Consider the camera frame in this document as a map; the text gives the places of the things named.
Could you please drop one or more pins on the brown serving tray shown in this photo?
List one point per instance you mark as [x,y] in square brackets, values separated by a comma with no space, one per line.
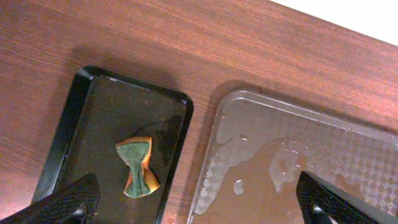
[259,146]

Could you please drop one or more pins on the black plastic tray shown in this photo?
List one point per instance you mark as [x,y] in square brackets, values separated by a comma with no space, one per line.
[102,110]

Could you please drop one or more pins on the green yellow scrub sponge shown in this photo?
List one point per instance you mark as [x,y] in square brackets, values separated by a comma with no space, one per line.
[136,153]

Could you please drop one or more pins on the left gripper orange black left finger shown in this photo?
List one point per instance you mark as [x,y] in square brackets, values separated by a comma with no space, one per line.
[76,203]

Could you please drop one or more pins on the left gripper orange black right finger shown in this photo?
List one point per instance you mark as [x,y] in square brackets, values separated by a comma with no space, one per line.
[322,202]

